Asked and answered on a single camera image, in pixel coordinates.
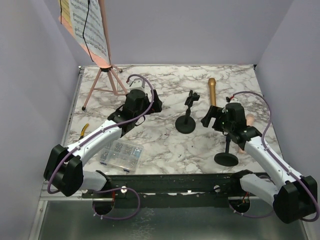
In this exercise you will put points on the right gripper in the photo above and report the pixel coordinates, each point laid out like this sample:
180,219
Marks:
213,116

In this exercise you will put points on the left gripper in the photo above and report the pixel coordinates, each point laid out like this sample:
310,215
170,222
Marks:
156,107

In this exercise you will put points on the gold microphone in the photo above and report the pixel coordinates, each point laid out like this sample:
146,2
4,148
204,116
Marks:
212,91

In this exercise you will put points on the pink music stand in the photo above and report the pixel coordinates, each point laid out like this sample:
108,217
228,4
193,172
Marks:
117,87

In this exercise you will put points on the white sheet music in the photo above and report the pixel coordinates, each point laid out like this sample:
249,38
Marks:
88,30

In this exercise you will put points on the yellow sheet music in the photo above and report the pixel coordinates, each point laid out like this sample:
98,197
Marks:
64,8

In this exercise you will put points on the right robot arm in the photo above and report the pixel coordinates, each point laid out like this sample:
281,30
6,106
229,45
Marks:
291,195

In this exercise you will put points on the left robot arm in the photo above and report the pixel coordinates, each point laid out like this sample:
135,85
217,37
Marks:
64,170

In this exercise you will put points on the pink microphone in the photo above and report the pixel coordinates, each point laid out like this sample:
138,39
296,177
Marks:
250,119

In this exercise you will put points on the black mic stand with clip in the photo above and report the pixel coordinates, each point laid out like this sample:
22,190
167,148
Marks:
225,158

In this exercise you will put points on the clear screw organizer box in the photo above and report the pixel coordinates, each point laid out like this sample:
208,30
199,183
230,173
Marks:
121,154

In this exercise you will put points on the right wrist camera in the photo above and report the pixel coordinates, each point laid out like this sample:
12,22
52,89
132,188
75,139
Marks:
229,99

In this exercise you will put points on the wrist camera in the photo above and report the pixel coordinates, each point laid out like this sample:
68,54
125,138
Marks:
229,99
136,84

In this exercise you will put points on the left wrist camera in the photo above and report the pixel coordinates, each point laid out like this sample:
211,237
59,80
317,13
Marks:
136,84

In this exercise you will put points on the black mounting rail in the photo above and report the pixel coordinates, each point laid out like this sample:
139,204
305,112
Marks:
172,191

